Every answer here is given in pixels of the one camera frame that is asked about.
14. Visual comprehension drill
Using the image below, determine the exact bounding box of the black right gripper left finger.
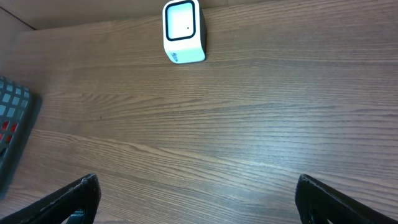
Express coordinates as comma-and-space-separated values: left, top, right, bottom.
1, 174, 101, 224

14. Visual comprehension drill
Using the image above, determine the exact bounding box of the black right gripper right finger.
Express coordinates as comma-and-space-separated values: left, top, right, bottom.
295, 174, 397, 224

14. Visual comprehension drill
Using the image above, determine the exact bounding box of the white barcode scanner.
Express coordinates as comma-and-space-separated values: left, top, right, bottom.
162, 0, 206, 64

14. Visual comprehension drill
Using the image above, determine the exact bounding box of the grey plastic shopping basket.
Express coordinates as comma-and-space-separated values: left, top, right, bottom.
1, 77, 41, 198

